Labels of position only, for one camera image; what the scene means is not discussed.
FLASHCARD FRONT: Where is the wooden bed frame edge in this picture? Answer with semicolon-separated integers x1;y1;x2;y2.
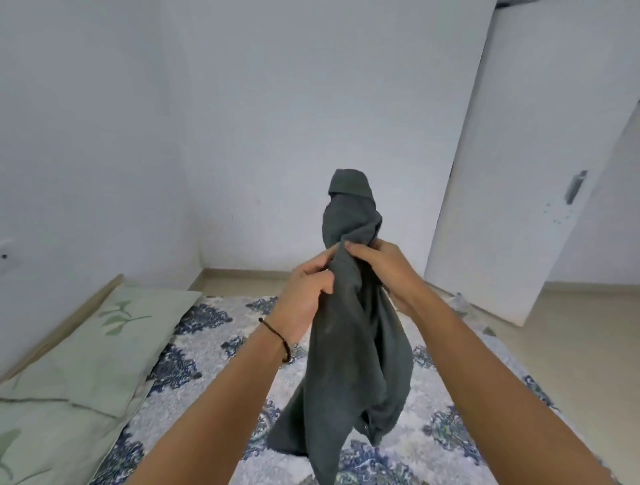
0;274;126;384

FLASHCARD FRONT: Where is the dark cord bracelet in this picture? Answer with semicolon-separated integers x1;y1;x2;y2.
258;317;293;364

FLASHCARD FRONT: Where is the dark grey garment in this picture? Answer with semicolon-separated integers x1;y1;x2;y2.
266;169;415;485

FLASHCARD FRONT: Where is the person's right hand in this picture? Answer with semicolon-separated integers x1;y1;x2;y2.
344;239;431;317

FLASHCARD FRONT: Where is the white door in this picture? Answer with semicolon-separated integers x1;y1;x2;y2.
424;0;640;328

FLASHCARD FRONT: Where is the blue patterned bed sheet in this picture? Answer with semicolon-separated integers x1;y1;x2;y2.
89;295;608;485

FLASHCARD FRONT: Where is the person's left forearm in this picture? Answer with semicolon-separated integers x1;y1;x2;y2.
124;317;301;485

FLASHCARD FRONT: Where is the person's left hand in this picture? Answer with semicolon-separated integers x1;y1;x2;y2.
269;247;341;343

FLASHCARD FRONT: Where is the person's right forearm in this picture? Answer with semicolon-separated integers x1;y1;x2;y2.
407;289;618;485

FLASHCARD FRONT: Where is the pale green leaf-print pillow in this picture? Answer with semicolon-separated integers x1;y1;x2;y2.
0;395;136;485
0;285;203;419

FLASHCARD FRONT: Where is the grey door handle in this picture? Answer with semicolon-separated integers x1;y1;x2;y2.
564;170;588;206

